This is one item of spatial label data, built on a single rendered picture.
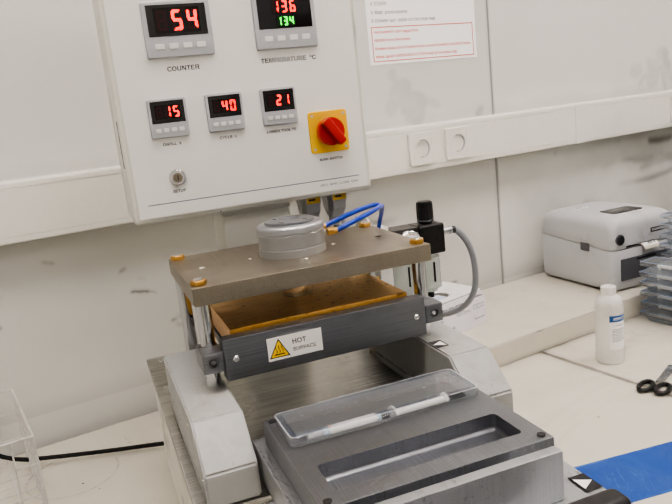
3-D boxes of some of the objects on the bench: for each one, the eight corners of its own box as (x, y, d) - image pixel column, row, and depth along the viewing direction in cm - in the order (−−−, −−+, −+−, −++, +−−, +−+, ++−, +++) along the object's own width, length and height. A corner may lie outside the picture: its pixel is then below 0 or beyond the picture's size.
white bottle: (591, 362, 128) (589, 288, 125) (601, 353, 132) (599, 281, 129) (619, 367, 125) (617, 291, 122) (628, 357, 129) (627, 283, 126)
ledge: (320, 358, 146) (317, 339, 145) (588, 274, 186) (587, 258, 185) (403, 403, 120) (400, 379, 119) (693, 294, 160) (693, 276, 159)
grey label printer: (540, 275, 173) (537, 209, 170) (599, 260, 181) (598, 197, 177) (616, 295, 151) (614, 220, 148) (680, 277, 159) (680, 205, 155)
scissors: (667, 398, 111) (667, 393, 111) (632, 391, 115) (632, 387, 114) (690, 369, 121) (690, 365, 121) (657, 364, 125) (657, 360, 125)
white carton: (368, 342, 139) (364, 307, 138) (444, 312, 153) (441, 280, 151) (410, 355, 130) (407, 318, 128) (487, 321, 144) (485, 287, 142)
